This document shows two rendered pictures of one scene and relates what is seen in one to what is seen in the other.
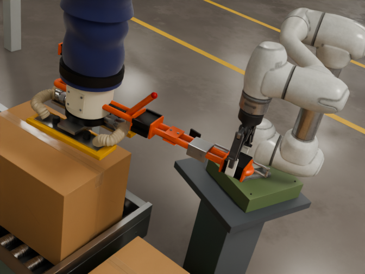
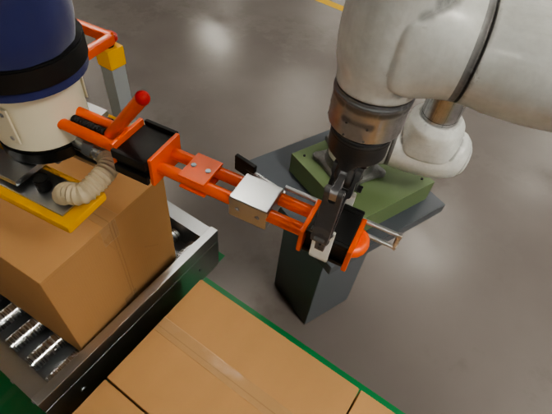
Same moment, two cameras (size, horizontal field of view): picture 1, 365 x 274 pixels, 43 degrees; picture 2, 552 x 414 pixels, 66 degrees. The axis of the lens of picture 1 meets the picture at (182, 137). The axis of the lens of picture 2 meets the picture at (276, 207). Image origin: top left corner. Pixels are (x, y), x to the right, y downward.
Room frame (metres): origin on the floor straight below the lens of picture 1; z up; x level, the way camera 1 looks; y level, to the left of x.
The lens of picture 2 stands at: (0.83, -0.08, 1.79)
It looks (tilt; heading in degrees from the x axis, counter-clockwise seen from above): 49 degrees down; 358
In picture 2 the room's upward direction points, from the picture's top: 8 degrees clockwise
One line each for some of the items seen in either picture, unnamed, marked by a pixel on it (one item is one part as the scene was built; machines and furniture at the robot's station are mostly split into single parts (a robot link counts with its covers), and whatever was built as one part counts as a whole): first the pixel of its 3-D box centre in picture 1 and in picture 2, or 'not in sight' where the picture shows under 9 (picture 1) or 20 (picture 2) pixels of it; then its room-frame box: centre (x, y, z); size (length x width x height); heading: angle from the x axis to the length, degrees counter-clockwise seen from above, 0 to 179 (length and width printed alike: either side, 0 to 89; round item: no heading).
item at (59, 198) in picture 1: (46, 177); (46, 219); (1.58, 0.56, 0.75); 0.60 x 0.40 x 0.40; 63
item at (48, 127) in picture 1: (70, 130); (16, 173); (1.38, 0.40, 1.16); 0.34 x 0.10 x 0.05; 68
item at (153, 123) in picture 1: (146, 123); (147, 151); (1.38, 0.13, 1.27); 0.10 x 0.08 x 0.06; 158
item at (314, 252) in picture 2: (231, 166); (321, 244); (1.21, -0.17, 1.28); 0.03 x 0.01 x 0.07; 67
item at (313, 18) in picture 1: (302, 24); not in sight; (1.79, -0.36, 1.60); 0.18 x 0.14 x 0.13; 164
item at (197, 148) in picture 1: (200, 149); (255, 201); (1.30, -0.07, 1.26); 0.07 x 0.07 x 0.04; 68
